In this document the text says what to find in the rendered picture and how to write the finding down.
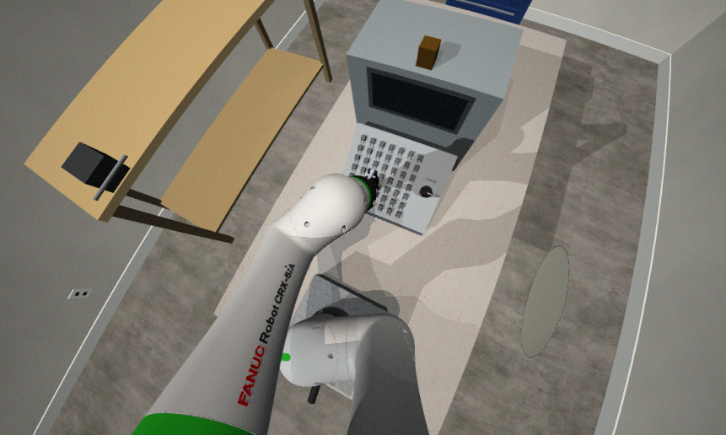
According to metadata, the dark grey control console with keypad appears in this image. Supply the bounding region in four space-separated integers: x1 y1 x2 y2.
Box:
342 0 524 236

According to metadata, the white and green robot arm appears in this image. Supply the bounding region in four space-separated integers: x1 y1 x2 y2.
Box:
132 174 429 435

